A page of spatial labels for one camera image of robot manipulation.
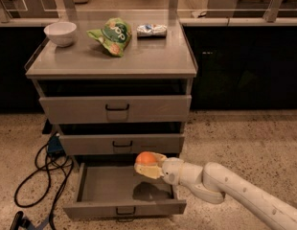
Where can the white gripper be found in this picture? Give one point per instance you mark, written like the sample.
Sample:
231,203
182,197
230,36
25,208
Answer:
171,172

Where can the orange fruit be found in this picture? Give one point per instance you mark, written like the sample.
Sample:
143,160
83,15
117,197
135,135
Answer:
146,158

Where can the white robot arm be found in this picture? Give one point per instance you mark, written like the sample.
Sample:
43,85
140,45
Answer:
212,182

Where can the grey middle drawer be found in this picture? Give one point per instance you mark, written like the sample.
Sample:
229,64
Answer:
121,144

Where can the grey drawer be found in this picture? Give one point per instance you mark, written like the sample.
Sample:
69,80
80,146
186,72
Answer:
116,191
116,109
121,144

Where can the grey bottom drawer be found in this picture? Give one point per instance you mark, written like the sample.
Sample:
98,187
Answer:
116,191

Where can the grey top drawer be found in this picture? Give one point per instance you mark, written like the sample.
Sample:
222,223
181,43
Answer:
116,109

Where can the grey drawer cabinet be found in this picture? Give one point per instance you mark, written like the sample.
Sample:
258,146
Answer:
149,67

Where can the blue power box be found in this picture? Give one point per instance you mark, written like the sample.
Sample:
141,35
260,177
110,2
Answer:
54,146

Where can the silver blue snack packet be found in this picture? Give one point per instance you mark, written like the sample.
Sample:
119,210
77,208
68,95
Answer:
149,30

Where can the green chip bag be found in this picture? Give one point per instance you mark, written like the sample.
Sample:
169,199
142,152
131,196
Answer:
114,36

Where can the black clamp tool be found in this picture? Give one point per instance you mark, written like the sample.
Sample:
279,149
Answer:
19,221

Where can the white ceramic bowl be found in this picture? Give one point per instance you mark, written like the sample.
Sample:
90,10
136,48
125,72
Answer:
63,34

